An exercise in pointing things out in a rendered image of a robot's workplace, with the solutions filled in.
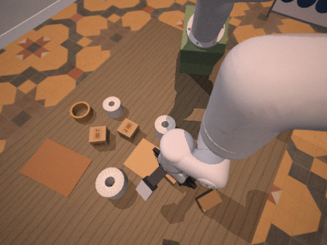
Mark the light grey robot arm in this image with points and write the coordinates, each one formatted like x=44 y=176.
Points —
x=265 y=85

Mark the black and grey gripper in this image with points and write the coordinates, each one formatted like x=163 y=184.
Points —
x=182 y=177

